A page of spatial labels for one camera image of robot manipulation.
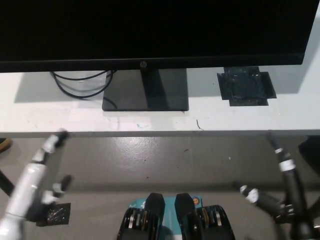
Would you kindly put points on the brown wooden object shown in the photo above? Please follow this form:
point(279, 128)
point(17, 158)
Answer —
point(5, 145)

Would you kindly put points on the black rounded object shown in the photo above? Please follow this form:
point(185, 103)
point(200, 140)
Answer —
point(311, 155)

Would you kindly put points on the black tape patch on table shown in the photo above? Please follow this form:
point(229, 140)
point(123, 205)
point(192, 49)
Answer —
point(246, 87)

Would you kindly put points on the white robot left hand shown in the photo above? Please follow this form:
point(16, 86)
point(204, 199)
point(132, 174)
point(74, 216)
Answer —
point(28, 185)

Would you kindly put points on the black floor tape patch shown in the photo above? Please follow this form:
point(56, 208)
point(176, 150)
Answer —
point(56, 213)

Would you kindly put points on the black HP computer monitor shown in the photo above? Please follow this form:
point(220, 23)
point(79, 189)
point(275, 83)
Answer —
point(155, 30)

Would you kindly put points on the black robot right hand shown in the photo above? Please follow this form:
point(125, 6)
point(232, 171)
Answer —
point(296, 190)

